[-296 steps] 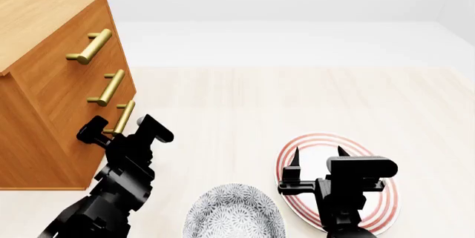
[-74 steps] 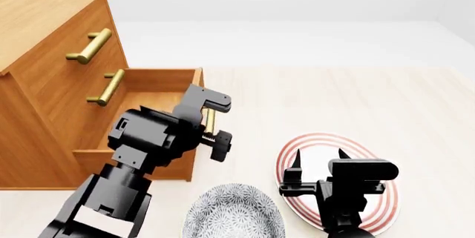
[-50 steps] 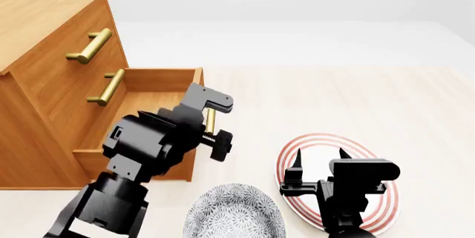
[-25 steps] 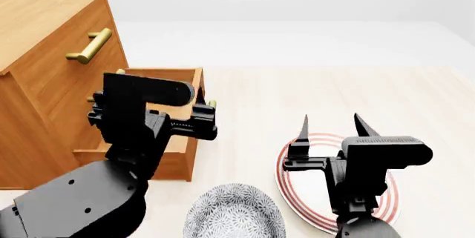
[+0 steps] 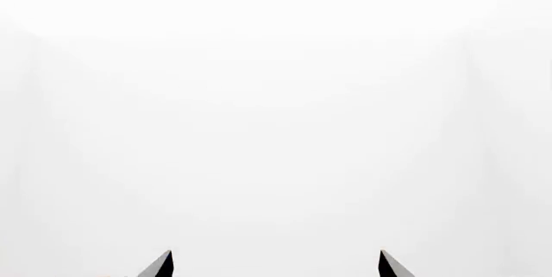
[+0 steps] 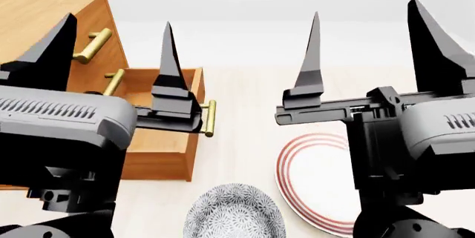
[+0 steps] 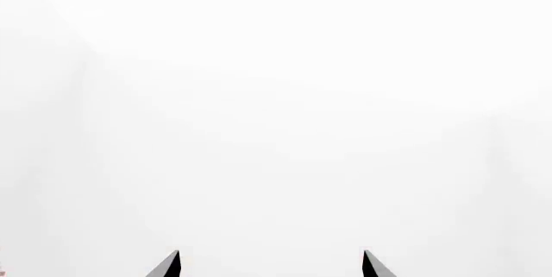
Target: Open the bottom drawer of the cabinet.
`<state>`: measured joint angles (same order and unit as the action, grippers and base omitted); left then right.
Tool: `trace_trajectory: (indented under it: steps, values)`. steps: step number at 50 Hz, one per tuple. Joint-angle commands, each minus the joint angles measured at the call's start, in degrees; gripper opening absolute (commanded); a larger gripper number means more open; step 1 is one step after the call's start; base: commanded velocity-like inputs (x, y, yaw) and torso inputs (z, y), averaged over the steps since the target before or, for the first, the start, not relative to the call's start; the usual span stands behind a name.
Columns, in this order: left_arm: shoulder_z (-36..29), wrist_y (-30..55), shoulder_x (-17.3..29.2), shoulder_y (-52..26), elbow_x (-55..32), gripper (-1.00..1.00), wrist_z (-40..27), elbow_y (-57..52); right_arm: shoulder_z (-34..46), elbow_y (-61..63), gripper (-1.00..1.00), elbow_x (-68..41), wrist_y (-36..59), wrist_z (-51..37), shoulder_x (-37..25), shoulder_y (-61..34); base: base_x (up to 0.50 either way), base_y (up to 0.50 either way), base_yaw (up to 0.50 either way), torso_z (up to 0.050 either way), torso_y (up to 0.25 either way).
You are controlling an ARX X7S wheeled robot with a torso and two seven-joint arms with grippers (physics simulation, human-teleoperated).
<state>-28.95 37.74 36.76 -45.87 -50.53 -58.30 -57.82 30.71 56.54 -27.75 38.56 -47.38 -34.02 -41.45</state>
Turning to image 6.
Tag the wooden three-drawer cabinet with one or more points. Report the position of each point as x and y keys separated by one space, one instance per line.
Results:
x=37 y=7

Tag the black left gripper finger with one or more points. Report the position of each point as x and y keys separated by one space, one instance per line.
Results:
x=170 y=93
x=48 y=63

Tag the white plate with red rings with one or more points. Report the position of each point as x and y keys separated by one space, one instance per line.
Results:
x=315 y=171

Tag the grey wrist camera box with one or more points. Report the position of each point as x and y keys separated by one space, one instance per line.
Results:
x=55 y=115
x=438 y=129

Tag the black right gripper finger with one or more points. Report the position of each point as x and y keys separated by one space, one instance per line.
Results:
x=438 y=60
x=310 y=79

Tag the open wooden drawer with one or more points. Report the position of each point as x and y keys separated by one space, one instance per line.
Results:
x=159 y=160

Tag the grey patterned bowl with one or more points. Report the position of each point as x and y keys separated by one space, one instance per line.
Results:
x=234 y=213

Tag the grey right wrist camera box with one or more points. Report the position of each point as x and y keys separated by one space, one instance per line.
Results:
x=438 y=129

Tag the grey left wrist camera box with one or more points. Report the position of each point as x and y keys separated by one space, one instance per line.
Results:
x=55 y=115

